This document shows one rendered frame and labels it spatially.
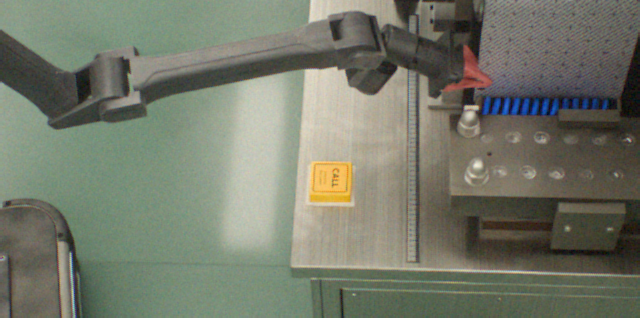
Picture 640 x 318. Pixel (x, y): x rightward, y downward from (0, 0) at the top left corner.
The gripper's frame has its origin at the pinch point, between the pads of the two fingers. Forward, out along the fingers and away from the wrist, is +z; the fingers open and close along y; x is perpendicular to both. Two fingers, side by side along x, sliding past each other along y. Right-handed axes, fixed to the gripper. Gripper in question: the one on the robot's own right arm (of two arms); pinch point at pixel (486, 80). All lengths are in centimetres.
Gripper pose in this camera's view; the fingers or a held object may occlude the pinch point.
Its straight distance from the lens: 189.1
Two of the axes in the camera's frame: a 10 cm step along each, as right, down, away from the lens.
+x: 4.6, -5.1, -7.3
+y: -0.5, 8.1, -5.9
